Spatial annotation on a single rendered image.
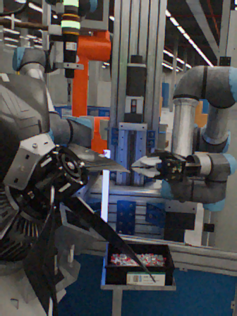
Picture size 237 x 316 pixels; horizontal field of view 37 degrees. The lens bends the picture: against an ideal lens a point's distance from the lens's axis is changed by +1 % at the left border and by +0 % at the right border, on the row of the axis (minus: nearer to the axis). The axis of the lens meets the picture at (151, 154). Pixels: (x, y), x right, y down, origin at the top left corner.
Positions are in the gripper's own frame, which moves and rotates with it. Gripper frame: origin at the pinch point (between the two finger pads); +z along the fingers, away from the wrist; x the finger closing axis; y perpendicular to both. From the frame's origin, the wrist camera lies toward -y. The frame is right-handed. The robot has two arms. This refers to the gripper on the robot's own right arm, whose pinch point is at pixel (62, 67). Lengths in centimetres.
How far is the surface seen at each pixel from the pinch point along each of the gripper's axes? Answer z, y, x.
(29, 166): 26, -66, -23
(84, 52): -37, 321, 117
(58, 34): -5, -54, -23
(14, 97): 11, -51, -10
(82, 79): -3, 327, 120
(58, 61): 1, -53, -23
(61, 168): 25, -66, -30
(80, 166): 27, -56, -31
